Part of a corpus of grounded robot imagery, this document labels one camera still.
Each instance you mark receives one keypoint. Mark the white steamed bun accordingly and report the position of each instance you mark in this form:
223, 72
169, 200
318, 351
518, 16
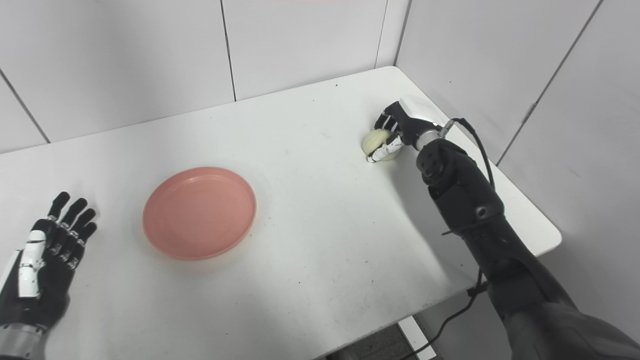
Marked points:
376, 142

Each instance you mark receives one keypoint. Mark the pink round plate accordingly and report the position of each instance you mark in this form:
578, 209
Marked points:
199, 213

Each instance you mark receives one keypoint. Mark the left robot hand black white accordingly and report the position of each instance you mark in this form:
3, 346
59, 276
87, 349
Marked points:
42, 265

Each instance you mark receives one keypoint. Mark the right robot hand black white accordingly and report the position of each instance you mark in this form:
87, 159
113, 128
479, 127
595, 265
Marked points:
400, 125

